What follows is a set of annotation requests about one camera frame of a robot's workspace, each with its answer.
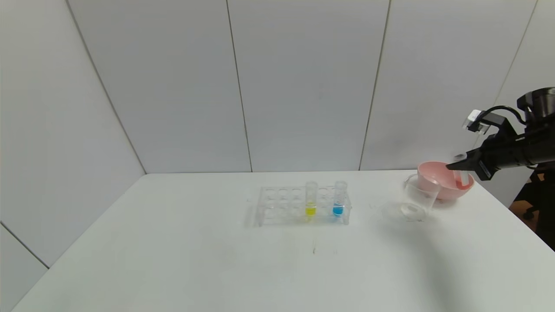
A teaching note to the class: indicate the clear glass beaker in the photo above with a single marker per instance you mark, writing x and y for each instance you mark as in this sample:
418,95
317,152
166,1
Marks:
418,203

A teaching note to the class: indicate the blue pigment test tube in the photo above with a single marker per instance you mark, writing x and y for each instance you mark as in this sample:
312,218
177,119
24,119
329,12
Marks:
338,210

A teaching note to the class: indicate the yellow pigment test tube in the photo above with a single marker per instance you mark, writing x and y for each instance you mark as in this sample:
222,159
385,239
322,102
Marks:
311,211

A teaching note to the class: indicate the pink bowl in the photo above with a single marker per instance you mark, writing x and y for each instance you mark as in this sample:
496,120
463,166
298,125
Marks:
438,186

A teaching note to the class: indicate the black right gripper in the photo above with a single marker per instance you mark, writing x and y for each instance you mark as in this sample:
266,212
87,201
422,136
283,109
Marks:
484,167

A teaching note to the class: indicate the red pigment test tube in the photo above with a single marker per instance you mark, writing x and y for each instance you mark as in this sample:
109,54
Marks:
463,181

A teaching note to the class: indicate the clear plastic test tube rack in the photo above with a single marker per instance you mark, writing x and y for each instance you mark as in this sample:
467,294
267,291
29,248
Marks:
282,206

